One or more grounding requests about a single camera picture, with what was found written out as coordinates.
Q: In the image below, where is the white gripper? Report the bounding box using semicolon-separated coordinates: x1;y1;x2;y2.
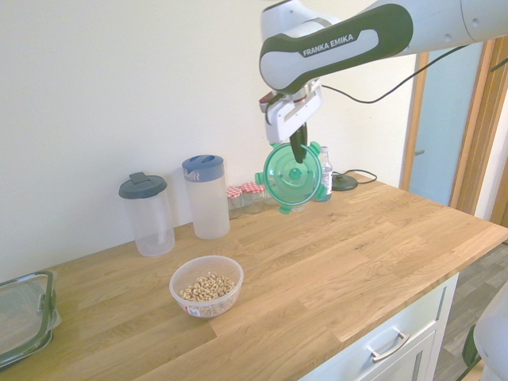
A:
264;85;324;164

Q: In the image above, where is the green round container lid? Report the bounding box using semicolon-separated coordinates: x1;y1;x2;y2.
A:
254;141;323;216

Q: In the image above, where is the clear pitcher with blue lid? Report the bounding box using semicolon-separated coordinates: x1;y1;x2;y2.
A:
181;154;231;241

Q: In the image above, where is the clear round food container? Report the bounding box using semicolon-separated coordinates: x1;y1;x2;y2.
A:
169;255;244;320

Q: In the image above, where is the clear canister with grey lid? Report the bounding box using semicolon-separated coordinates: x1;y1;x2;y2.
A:
117;171;176;258

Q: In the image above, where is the glass box green clip lid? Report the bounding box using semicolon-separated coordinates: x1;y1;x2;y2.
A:
0;271;61;368

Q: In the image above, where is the clear plastic water bottle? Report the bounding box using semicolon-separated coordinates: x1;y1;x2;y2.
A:
315;145;335;203

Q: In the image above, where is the black round lamp base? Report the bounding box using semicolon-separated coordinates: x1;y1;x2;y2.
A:
331;172;360;194

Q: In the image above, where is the clear drinking glass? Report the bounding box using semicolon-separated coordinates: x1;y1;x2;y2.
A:
277;200;307;214

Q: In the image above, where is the frosted glass door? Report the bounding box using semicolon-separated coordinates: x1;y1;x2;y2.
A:
407;42;486;208

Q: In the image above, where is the cereal rings heap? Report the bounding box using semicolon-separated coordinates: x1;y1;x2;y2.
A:
178;271;237;318

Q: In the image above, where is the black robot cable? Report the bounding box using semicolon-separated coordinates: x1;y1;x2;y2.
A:
321;41;483;106

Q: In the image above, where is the black lamp cable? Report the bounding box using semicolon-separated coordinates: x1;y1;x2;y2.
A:
341;169;377;186

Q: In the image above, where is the wooden door frame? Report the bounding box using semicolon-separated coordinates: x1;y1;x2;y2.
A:
399;37;508;228

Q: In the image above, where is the silver drawer handle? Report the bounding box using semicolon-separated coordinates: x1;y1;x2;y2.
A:
365;331;411;364

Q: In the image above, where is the white drawer with handle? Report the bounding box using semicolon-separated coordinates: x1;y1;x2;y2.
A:
301;273;461;381

